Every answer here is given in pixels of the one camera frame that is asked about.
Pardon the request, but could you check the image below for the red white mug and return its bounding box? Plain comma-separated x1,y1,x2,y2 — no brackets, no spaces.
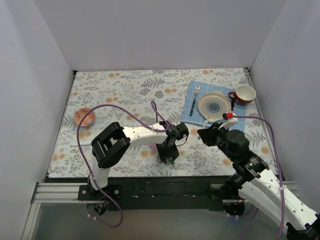
228,85,257,106

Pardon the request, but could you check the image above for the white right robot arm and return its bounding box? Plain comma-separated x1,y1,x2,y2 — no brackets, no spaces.
197,123,320,240

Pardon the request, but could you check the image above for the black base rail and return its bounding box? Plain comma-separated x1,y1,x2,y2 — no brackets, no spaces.
77,176,239,211

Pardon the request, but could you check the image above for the pink highlighter pen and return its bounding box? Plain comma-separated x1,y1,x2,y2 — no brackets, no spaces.
149,143,158,152

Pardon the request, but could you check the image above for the blue checkered cloth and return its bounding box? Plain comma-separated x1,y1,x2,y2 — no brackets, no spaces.
180,80,247,126

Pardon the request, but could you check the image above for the beige blue-ringed plate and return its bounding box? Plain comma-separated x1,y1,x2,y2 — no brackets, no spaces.
197,91,231,123

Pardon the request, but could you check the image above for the red patterned small bowl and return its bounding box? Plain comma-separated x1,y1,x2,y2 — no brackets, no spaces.
73,107,96,127

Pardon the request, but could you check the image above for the black-handled knife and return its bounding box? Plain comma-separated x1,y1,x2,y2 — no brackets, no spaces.
231,99,235,112

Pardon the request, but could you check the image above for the silver fork black handle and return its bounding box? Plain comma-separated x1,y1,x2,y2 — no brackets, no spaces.
189,85,201,117

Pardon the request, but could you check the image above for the white green-tipped marker pen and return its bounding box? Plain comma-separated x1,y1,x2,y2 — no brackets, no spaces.
203,118,209,128

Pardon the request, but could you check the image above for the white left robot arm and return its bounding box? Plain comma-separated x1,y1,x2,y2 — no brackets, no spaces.
88,121,189,200

